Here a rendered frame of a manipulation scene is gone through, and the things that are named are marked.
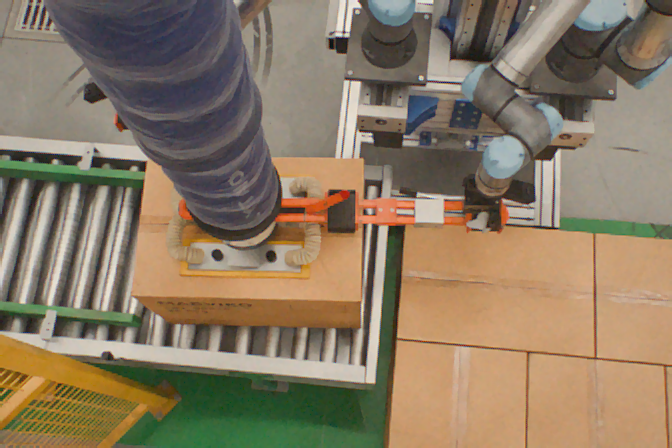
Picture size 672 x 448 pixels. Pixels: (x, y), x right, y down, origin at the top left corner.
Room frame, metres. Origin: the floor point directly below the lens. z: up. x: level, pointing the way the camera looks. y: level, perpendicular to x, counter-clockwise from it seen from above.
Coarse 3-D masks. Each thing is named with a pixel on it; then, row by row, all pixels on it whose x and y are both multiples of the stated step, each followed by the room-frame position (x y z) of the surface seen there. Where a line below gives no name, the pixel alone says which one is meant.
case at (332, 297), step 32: (288, 160) 0.80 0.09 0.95; (320, 160) 0.79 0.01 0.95; (352, 160) 0.78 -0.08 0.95; (160, 192) 0.75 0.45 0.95; (160, 224) 0.66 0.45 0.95; (320, 224) 0.60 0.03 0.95; (160, 256) 0.57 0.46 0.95; (320, 256) 0.52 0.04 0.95; (352, 256) 0.51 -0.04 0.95; (160, 288) 0.49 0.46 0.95; (192, 288) 0.47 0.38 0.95; (224, 288) 0.46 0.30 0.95; (256, 288) 0.45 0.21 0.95; (288, 288) 0.44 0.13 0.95; (320, 288) 0.43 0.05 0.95; (352, 288) 0.42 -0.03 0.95; (192, 320) 0.46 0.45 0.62; (224, 320) 0.45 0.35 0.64; (256, 320) 0.43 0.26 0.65; (288, 320) 0.42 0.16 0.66; (320, 320) 0.40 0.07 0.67; (352, 320) 0.39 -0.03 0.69
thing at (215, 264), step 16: (192, 240) 0.60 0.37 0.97; (208, 240) 0.59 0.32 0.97; (272, 240) 0.57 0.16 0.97; (208, 256) 0.55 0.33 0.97; (224, 256) 0.54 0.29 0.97; (272, 256) 0.52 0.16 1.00; (192, 272) 0.51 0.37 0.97; (208, 272) 0.51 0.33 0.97; (224, 272) 0.50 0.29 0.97; (240, 272) 0.50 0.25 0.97; (256, 272) 0.49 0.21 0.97; (272, 272) 0.49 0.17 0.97; (288, 272) 0.48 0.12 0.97; (304, 272) 0.47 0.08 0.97
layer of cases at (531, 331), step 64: (448, 256) 0.58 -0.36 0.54; (512, 256) 0.55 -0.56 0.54; (576, 256) 0.53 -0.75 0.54; (640, 256) 0.50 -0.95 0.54; (448, 320) 0.38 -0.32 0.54; (512, 320) 0.35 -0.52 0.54; (576, 320) 0.33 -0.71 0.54; (640, 320) 0.31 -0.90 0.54; (448, 384) 0.19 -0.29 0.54; (512, 384) 0.16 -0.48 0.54; (576, 384) 0.14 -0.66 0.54; (640, 384) 0.12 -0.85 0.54
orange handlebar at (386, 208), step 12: (180, 204) 0.66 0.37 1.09; (288, 204) 0.62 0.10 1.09; (300, 204) 0.62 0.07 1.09; (312, 204) 0.61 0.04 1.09; (360, 204) 0.60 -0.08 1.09; (372, 204) 0.59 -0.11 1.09; (384, 204) 0.59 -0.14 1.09; (396, 204) 0.58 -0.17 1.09; (408, 204) 0.58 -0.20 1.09; (444, 204) 0.57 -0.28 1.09; (456, 204) 0.56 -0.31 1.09; (180, 216) 0.63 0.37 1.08; (288, 216) 0.59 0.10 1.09; (300, 216) 0.58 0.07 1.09; (312, 216) 0.58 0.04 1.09; (360, 216) 0.57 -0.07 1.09; (372, 216) 0.56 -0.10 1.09; (384, 216) 0.56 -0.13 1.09; (396, 216) 0.55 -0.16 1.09; (408, 216) 0.55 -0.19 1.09; (504, 216) 0.52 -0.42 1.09
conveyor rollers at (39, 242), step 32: (32, 160) 1.10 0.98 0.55; (0, 192) 1.00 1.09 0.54; (32, 192) 0.99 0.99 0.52; (128, 192) 0.94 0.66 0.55; (64, 224) 0.85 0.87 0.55; (96, 224) 0.84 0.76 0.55; (128, 224) 0.83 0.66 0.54; (0, 256) 0.77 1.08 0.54; (32, 256) 0.76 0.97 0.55; (64, 256) 0.74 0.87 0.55; (96, 256) 0.73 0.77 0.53; (0, 288) 0.66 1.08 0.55; (32, 288) 0.65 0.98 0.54; (64, 288) 0.64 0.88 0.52; (0, 320) 0.56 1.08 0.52; (160, 320) 0.49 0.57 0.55; (352, 352) 0.32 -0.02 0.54
